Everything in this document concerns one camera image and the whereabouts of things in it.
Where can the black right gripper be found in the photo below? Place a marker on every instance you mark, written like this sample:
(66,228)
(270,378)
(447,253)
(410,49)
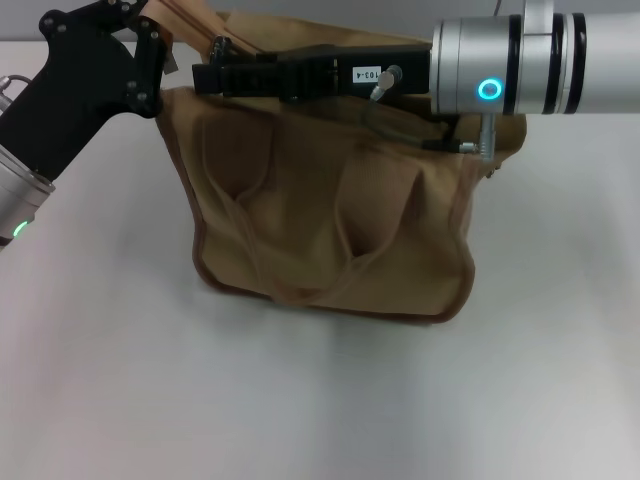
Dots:
(360,72)

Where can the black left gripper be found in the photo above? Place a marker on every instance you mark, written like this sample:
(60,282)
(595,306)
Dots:
(75,100)

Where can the silver metal zipper pull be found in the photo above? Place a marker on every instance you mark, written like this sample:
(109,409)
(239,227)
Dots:
(216,46)

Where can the khaki canvas food bag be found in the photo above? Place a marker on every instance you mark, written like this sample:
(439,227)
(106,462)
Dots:
(310,225)

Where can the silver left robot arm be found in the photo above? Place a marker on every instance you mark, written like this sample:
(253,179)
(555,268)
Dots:
(20,195)

